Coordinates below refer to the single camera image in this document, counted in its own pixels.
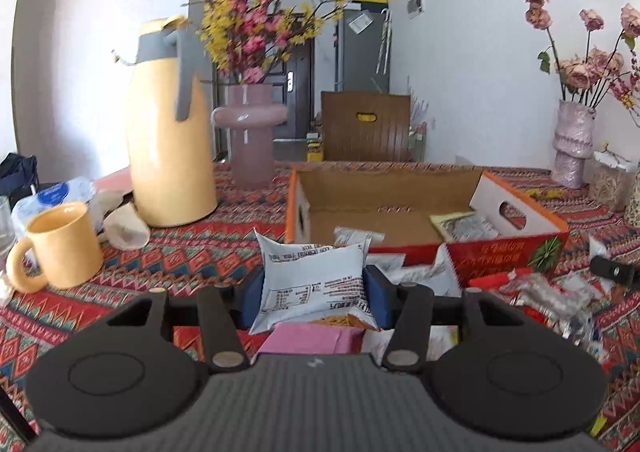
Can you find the yellow thermos jug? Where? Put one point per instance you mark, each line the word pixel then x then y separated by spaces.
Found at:
pixel 165 157

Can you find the wooden chair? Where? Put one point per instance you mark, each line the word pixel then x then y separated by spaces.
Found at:
pixel 365 142

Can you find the clear jar of seeds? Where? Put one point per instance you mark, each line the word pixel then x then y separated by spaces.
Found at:
pixel 607 187

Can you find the yellow mug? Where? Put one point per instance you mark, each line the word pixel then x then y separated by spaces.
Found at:
pixel 65 247

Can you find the clear plastic pack blue label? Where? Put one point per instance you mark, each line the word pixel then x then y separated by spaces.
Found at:
pixel 55 197

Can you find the black bag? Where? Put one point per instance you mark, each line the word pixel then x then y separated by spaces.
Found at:
pixel 17 177

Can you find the dark entrance door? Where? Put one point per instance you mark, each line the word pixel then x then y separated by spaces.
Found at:
pixel 300 107

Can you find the white umbrella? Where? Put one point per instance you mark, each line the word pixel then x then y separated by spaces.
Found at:
pixel 384 42

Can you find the grey refrigerator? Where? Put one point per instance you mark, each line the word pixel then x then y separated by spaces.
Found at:
pixel 360 57

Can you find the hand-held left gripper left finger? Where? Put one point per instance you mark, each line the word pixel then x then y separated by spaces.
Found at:
pixel 252 297

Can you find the pink snack packet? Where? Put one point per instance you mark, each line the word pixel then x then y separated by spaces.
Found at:
pixel 310 338

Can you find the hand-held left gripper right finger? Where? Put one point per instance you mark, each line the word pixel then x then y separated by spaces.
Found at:
pixel 377 297

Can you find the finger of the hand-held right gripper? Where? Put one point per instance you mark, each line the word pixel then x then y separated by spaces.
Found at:
pixel 610 271

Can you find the red cardboard box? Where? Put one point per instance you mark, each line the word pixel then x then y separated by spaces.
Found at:
pixel 375 192

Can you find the clear silver snack packet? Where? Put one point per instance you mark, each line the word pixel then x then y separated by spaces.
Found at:
pixel 550 302

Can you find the drinking glass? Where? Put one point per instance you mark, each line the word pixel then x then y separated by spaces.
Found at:
pixel 5 232

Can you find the red snack packet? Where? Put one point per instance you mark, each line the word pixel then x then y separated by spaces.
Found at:
pixel 495 279

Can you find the white snack packet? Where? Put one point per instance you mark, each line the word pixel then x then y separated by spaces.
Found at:
pixel 357 236
pixel 602 249
pixel 310 282
pixel 387 264
pixel 440 277

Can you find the patterned red tablecloth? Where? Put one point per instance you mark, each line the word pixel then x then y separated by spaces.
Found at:
pixel 200 252

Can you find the yellow red berry branches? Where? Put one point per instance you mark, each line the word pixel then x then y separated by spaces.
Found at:
pixel 625 92

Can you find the dried rose bouquet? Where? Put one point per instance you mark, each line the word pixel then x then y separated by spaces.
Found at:
pixel 575 73

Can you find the silver green snack packet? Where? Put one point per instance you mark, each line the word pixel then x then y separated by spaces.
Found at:
pixel 465 227

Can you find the textured pink vase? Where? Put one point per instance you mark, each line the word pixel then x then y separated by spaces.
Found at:
pixel 572 142

